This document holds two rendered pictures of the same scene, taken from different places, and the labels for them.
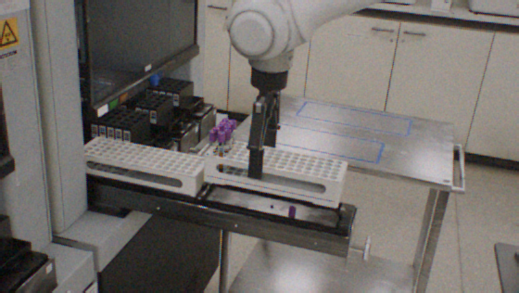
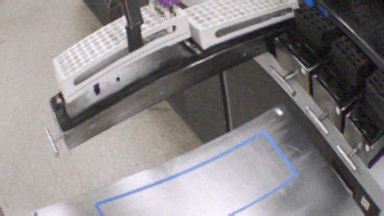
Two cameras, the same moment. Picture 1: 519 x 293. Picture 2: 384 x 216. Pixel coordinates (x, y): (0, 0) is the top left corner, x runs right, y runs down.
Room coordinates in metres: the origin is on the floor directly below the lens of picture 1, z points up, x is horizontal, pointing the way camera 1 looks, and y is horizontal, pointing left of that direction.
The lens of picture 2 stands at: (1.98, -0.56, 1.65)
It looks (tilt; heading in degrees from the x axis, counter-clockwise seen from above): 43 degrees down; 142
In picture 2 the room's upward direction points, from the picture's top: 10 degrees counter-clockwise
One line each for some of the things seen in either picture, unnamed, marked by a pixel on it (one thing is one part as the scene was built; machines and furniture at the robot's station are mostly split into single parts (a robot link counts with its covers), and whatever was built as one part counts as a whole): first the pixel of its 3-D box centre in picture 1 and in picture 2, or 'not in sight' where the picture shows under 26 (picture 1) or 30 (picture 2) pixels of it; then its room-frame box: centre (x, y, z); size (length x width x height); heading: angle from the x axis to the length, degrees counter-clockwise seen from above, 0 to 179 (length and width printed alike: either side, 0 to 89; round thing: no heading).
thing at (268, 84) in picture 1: (268, 89); not in sight; (1.08, -0.01, 1.07); 0.08 x 0.07 x 0.09; 166
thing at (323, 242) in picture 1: (214, 202); (179, 56); (1.11, 0.09, 0.78); 0.73 x 0.14 x 0.09; 76
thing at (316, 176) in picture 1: (275, 171); (112, 46); (1.08, -0.04, 0.89); 0.30 x 0.10 x 0.06; 76
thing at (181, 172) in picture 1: (143, 167); (246, 12); (1.15, 0.27, 0.83); 0.30 x 0.10 x 0.06; 76
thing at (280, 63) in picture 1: (271, 54); not in sight; (1.08, -0.01, 1.15); 0.09 x 0.09 x 0.06
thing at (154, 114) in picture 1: (162, 111); (346, 64); (1.47, 0.28, 0.85); 0.12 x 0.02 x 0.06; 165
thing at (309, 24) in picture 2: (137, 131); (310, 29); (1.32, 0.32, 0.85); 0.12 x 0.02 x 0.06; 166
